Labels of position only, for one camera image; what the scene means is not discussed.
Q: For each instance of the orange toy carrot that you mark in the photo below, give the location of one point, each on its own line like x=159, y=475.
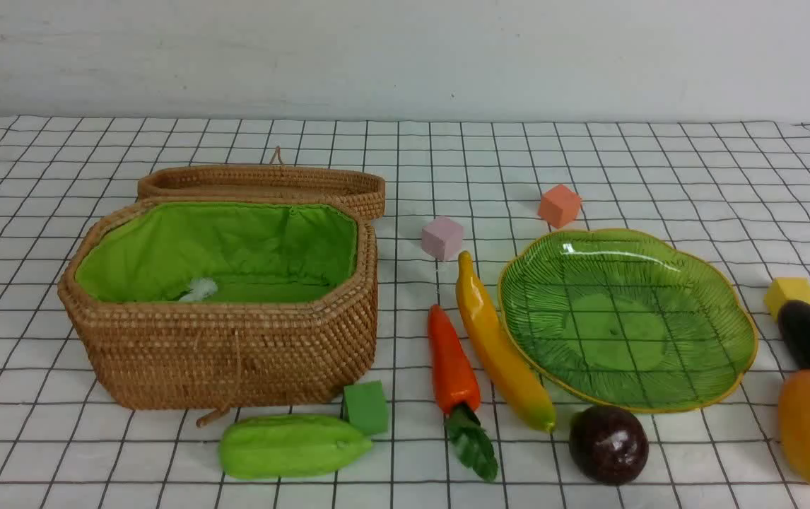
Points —
x=458, y=396

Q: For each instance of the yellow toy banana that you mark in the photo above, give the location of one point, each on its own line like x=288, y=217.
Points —
x=510, y=373

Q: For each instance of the green toy gourd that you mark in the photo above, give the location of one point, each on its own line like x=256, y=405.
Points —
x=290, y=446

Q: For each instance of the dark purple toy passionfruit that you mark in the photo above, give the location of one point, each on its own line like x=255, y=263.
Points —
x=608, y=444

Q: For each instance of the pink foam cube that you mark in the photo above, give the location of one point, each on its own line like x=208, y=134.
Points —
x=442, y=238

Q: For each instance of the woven rattan basket lid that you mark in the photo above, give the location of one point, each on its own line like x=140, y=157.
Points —
x=362, y=193

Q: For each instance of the green foam cube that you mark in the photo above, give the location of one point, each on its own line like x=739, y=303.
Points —
x=366, y=407

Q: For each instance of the orange foam cube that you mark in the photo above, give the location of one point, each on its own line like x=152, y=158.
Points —
x=559, y=206

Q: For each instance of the green glass leaf plate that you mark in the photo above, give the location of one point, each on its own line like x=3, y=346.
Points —
x=618, y=317

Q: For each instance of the woven rattan basket green lining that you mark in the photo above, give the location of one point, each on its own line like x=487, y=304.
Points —
x=224, y=302

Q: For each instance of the yellow foam cube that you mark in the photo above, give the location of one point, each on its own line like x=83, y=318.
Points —
x=785, y=289

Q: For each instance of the white checkered tablecloth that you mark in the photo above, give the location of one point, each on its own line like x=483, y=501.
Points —
x=736, y=194

